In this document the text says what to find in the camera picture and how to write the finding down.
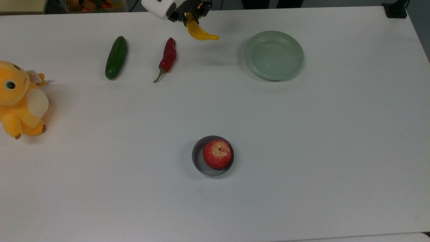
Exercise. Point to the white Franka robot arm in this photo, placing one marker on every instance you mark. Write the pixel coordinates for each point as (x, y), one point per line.
(156, 7)

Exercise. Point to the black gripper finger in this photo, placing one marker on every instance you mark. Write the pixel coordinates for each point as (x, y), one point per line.
(184, 20)
(205, 9)

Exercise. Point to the plush toy paper tag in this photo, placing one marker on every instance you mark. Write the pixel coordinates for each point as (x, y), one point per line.
(35, 77)

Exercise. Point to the black clamp base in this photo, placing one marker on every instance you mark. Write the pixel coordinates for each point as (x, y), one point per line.
(394, 10)

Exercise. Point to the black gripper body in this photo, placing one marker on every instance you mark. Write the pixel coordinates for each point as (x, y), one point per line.
(186, 6)

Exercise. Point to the red toy chili pepper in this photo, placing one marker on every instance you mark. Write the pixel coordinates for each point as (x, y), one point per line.
(168, 55)

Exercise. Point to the yellow toy banana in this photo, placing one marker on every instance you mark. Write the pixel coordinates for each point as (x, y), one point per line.
(198, 33)

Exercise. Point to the pale green plastic plate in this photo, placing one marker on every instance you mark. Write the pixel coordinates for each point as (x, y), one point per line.
(273, 55)

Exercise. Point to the green toy cucumber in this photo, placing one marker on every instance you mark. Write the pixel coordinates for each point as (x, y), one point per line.
(116, 57)

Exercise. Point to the yellow plush toy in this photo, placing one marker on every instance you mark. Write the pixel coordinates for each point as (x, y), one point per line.
(16, 97)

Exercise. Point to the small round metal bowl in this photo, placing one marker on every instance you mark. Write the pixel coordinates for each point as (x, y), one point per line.
(198, 158)

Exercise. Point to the clear box of toy food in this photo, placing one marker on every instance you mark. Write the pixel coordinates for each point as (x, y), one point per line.
(90, 5)

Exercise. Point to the red toy apple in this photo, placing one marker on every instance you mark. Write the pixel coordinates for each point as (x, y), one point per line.
(217, 154)

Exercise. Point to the beige box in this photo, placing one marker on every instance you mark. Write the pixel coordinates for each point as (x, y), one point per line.
(20, 5)

